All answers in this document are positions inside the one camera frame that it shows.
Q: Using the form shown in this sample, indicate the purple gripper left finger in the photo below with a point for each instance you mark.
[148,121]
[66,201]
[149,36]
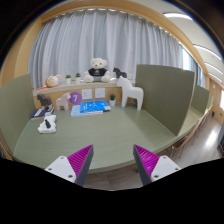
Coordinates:
[73,168]

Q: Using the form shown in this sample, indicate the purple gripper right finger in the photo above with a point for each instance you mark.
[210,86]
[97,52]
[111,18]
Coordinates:
[152,167]

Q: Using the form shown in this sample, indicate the white charger with black plug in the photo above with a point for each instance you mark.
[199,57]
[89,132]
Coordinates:
[48,125]

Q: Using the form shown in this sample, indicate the blue book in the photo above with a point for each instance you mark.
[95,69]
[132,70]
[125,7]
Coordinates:
[90,108]

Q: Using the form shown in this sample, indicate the dark blue notebook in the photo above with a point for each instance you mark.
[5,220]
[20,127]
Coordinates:
[39,113]

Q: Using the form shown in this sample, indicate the pink wooden horse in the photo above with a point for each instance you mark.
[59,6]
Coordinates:
[62,102]

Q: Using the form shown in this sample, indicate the purple round number sign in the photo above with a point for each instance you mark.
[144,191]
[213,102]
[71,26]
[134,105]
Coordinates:
[76,98]

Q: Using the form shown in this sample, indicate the dark brown wooden horse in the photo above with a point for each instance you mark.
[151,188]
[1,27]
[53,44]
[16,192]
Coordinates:
[45,101]

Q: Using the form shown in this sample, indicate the small potted plant on desk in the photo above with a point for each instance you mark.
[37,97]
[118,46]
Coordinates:
[112,99]

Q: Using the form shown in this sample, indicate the green right divider panel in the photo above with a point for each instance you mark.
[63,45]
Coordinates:
[168,93]

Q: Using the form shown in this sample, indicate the green divider panel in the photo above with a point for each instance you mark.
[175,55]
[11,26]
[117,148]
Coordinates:
[16,106]
[168,93]
[200,99]

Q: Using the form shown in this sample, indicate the white wooden horse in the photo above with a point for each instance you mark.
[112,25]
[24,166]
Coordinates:
[129,91]

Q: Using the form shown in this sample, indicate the green far divider panel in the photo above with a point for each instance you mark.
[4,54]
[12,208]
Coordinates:
[200,99]

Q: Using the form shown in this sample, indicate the green left divider panel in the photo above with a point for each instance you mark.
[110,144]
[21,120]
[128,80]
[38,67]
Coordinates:
[16,106]

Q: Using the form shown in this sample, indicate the small potted plant right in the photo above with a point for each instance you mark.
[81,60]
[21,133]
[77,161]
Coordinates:
[78,78]

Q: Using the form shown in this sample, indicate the small potted plant left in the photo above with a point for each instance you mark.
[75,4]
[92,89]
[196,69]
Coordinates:
[68,79]

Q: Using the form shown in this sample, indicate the black horse figurine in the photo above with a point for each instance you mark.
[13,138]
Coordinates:
[119,73]

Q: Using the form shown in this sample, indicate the white teddy bear black shirt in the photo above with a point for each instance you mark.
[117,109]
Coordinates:
[97,72]

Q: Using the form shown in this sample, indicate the grey curtain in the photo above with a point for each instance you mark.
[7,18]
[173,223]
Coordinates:
[66,44]

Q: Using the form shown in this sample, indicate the white wall socket left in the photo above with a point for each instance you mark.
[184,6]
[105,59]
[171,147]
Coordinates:
[86,94]

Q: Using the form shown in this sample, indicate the white wall socket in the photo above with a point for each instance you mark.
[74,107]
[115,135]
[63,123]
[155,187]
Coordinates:
[86,94]
[99,93]

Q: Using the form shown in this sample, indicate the white wall socket right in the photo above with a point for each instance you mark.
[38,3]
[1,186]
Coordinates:
[99,93]

